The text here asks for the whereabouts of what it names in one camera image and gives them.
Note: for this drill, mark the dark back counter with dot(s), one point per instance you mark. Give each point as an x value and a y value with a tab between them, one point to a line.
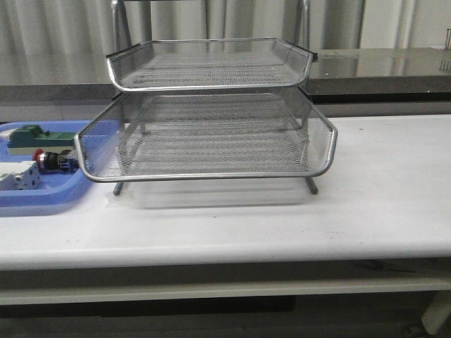
339	76

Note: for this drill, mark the white table leg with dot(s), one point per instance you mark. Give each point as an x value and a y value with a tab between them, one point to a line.
437	312

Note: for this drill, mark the white circuit breaker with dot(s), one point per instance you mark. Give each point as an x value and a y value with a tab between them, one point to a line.
22	175

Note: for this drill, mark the blue plastic tray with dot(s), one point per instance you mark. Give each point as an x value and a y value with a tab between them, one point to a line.
55	191

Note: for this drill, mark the clear tape patch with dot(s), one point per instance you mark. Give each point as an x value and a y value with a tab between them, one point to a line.
124	200

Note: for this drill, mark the red emergency stop button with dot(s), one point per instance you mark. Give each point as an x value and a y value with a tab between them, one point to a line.
64	162

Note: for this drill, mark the green terminal block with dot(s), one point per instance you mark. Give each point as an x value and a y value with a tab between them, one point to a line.
27	139

